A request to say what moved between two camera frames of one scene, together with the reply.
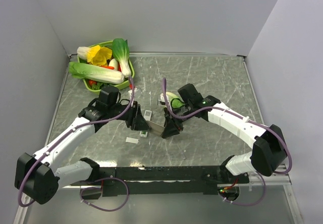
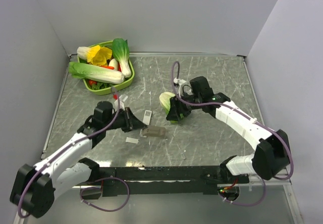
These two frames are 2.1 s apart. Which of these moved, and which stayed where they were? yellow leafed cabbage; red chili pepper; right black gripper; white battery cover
Moved: right black gripper
Stayed: white battery cover; yellow leafed cabbage; red chili pepper
